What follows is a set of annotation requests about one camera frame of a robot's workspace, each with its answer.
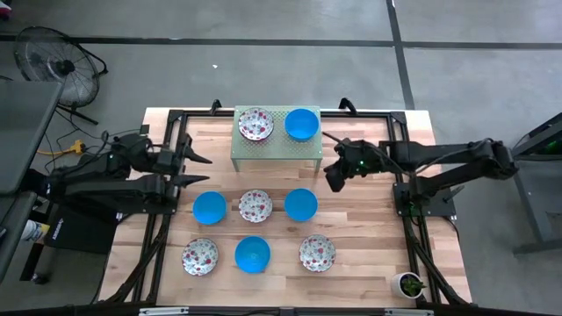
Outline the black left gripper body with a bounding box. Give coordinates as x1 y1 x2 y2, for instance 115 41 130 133
151 133 194 186

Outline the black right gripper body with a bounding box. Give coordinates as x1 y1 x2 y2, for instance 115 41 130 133
334 137 386 177

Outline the blue plastic mini bowl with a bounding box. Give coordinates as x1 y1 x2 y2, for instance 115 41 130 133
234 235 272 275
284 107 321 143
191 190 228 226
284 187 320 223

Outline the red bowl with floral inside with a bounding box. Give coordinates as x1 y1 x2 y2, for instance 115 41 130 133
237 106 276 142
238 189 274 224
299 233 337 273
181 237 220 277

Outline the green perforated metal shelf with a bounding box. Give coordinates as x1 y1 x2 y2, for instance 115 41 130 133
230 104 324 173

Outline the black control box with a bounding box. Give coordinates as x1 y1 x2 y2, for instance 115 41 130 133
42 204 119 256

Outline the white pot with green plant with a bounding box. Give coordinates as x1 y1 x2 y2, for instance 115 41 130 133
390 271 428 300

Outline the grey side table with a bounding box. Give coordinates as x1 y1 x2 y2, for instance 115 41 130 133
0 80 65 282

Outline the black floor fan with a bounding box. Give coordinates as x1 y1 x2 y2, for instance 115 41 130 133
12 25 109 126

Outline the white yellow container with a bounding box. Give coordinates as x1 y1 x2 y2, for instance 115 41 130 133
20 219 50 243

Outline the grey metal stand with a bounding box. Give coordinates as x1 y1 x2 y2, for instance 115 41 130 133
508 111 562 256

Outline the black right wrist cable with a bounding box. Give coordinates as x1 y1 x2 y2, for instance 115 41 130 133
321 131 350 147

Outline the black aluminium table frame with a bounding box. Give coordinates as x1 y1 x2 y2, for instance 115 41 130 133
98 108 473 308

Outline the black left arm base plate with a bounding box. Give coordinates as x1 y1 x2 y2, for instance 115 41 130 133
116 182 182 217

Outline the yellow extension cord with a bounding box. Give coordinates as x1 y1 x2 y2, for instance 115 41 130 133
37 139 87 157

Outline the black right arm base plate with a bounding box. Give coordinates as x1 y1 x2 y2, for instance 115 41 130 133
393 182 458 219

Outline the silver metal bracket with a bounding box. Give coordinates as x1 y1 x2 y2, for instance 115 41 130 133
139 306 191 316
384 308 436 316

